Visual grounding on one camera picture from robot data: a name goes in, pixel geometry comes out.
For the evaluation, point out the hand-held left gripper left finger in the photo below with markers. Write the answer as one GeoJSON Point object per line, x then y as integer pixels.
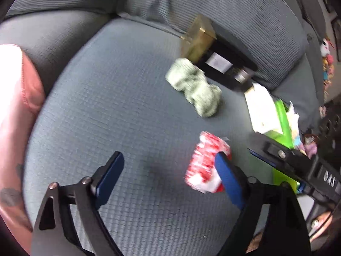
{"type": "Point", "coordinates": [110, 176]}

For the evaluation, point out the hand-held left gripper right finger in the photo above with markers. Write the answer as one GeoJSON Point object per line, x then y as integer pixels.
{"type": "Point", "coordinates": [229, 181]}

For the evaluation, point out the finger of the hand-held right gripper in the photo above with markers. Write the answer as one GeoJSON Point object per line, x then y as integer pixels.
{"type": "Point", "coordinates": [271, 149]}

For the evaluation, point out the green cardboard box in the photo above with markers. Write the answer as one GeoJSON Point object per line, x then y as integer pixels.
{"type": "Point", "coordinates": [282, 120]}

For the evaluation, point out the red white fuzzy sock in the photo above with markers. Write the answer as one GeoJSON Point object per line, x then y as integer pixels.
{"type": "Point", "coordinates": [205, 160]}

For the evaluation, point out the person's right hand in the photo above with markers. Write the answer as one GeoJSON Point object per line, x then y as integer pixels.
{"type": "Point", "coordinates": [322, 224]}

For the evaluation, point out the grey sofa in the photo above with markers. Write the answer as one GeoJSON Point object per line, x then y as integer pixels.
{"type": "Point", "coordinates": [106, 98]}

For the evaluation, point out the row of plush toys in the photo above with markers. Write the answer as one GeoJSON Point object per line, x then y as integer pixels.
{"type": "Point", "coordinates": [327, 58]}

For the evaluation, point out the black box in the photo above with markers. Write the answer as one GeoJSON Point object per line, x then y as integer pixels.
{"type": "Point", "coordinates": [229, 50]}

